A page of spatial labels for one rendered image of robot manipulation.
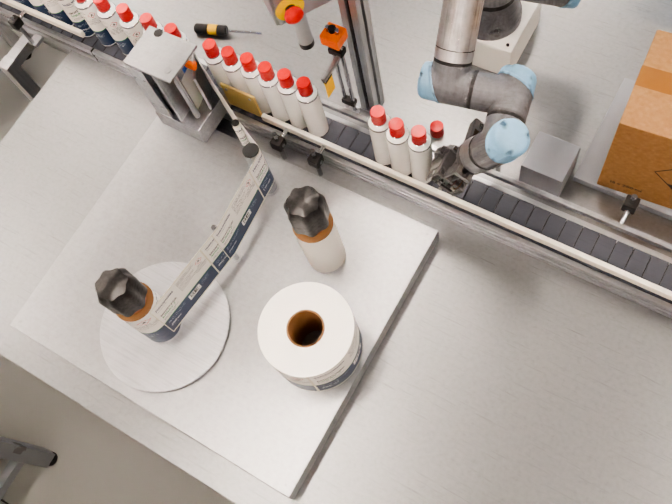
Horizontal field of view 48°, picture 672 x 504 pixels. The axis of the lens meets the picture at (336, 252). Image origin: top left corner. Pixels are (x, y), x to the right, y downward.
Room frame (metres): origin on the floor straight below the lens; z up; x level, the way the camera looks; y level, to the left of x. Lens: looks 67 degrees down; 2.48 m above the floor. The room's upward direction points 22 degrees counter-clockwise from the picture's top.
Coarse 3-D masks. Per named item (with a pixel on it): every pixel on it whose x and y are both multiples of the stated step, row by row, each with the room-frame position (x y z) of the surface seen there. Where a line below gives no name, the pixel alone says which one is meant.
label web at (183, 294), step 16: (208, 240) 0.75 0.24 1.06; (208, 256) 0.73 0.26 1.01; (224, 256) 0.75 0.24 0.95; (192, 272) 0.71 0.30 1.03; (208, 272) 0.72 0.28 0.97; (176, 288) 0.68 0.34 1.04; (192, 288) 0.69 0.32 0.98; (160, 304) 0.66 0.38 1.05; (176, 304) 0.67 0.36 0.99; (192, 304) 0.68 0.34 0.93; (160, 320) 0.64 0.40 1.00; (176, 320) 0.65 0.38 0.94
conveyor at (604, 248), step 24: (96, 48) 1.52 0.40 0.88; (312, 144) 0.98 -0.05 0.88; (336, 144) 0.95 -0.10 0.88; (360, 144) 0.93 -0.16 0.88; (480, 192) 0.69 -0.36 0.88; (480, 216) 0.63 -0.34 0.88; (504, 216) 0.61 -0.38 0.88; (528, 216) 0.59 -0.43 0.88; (552, 216) 0.56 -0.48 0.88; (528, 240) 0.54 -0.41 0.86; (576, 240) 0.49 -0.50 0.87; (600, 240) 0.47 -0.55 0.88; (624, 264) 0.40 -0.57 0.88; (648, 264) 0.38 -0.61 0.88
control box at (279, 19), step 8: (264, 0) 1.06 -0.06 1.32; (272, 0) 1.00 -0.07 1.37; (280, 0) 1.01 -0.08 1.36; (288, 0) 1.01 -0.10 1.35; (296, 0) 1.01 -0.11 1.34; (304, 0) 1.01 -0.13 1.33; (312, 0) 1.01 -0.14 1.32; (320, 0) 1.01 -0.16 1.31; (328, 0) 1.01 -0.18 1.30; (272, 8) 1.01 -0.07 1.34; (280, 8) 1.00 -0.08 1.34; (304, 8) 1.01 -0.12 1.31; (312, 8) 1.01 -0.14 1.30; (272, 16) 1.02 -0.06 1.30; (280, 16) 1.00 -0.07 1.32; (280, 24) 1.00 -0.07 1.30
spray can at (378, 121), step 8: (376, 112) 0.86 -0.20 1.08; (384, 112) 0.86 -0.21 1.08; (368, 120) 0.88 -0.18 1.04; (376, 120) 0.85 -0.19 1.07; (384, 120) 0.85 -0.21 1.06; (376, 128) 0.85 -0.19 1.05; (384, 128) 0.84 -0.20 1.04; (376, 136) 0.85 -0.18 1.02; (384, 136) 0.84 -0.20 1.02; (376, 144) 0.85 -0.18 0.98; (384, 144) 0.84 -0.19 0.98; (376, 152) 0.86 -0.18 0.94; (384, 152) 0.84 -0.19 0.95; (376, 160) 0.86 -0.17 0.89; (384, 160) 0.84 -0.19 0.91
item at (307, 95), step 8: (304, 80) 1.01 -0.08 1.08; (304, 88) 0.99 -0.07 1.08; (312, 88) 1.00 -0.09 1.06; (296, 96) 1.01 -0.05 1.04; (304, 96) 1.00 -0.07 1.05; (312, 96) 0.99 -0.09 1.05; (304, 104) 0.99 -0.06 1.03; (312, 104) 0.99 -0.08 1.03; (320, 104) 1.00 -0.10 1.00; (304, 112) 1.00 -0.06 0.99; (312, 112) 0.99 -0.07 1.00; (320, 112) 0.99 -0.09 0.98; (312, 120) 0.99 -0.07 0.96; (320, 120) 0.99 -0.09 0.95; (312, 128) 0.99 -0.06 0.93; (320, 128) 0.99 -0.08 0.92; (328, 128) 1.00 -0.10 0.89; (320, 136) 0.99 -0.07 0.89
